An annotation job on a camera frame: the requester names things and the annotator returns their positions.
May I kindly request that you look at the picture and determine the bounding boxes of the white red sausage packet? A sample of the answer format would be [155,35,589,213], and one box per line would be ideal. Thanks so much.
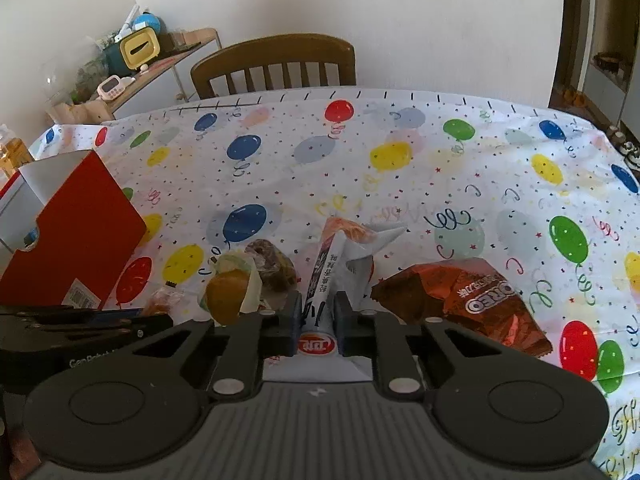
[262,217,406,384]

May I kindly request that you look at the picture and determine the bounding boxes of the red Oreo packet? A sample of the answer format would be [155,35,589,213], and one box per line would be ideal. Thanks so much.
[371,258,552,358]

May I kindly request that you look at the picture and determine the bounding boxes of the wrapped egg yolk pastry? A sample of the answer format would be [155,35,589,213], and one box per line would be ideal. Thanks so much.
[198,238,298,326]

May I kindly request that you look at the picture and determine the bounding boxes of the red white cardboard box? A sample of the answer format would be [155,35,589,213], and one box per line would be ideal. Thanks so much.
[1,150,146,309]

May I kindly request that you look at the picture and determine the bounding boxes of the orange juice bottle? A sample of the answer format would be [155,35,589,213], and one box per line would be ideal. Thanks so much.
[0,124,34,178]

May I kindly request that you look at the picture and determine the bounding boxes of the balloon pattern tablecloth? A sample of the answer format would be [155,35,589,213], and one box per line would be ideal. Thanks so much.
[30,88,639,479]

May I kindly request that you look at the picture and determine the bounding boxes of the white side cabinet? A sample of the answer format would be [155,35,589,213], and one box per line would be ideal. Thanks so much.
[47,27,222,125]

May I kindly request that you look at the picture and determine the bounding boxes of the clear glass bowl vase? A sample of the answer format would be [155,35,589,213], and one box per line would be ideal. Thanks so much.
[40,38,108,108]

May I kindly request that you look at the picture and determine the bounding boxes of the pink white timer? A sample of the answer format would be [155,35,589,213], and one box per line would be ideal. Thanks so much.
[96,75,136,102]

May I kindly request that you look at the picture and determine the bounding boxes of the wooden chair far side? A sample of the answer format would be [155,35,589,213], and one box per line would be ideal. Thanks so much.
[190,34,357,100]

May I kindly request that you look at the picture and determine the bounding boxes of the yellow teal tissue box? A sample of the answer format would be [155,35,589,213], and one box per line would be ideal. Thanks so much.
[103,12,162,77]

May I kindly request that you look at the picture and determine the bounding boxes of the dark entrance door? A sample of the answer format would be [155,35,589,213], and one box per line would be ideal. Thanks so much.
[549,0,582,110]

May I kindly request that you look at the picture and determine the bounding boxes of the grey wall cupboard unit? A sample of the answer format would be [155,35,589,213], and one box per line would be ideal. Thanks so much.
[584,0,639,125]

